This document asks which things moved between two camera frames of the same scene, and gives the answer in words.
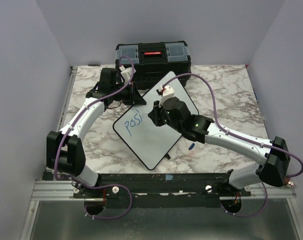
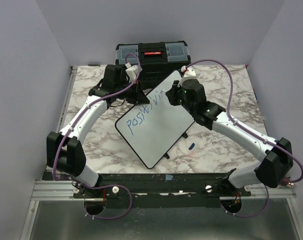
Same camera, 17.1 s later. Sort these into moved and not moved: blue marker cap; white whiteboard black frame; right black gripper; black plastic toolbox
Moved: right black gripper
Not moved: black plastic toolbox; white whiteboard black frame; blue marker cap
